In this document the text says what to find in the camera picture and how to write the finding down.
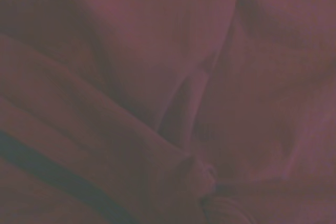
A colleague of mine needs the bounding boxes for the rust red shorts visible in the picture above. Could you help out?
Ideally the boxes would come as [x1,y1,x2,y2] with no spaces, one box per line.
[0,0,336,224]

